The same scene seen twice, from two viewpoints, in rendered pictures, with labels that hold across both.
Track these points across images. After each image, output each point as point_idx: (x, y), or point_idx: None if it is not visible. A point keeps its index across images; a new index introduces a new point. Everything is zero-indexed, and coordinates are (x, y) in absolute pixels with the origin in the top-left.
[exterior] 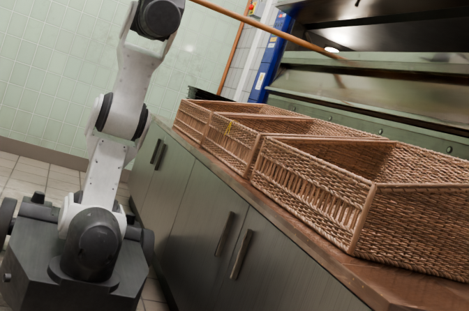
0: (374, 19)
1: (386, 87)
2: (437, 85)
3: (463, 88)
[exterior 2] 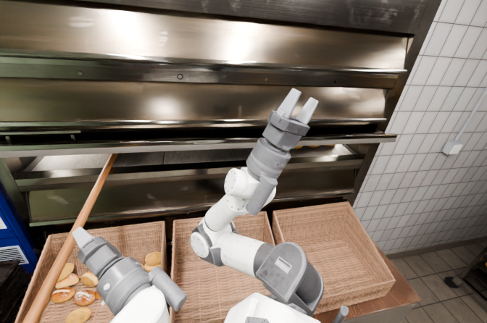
0: (168, 129)
1: None
2: (280, 177)
3: (296, 175)
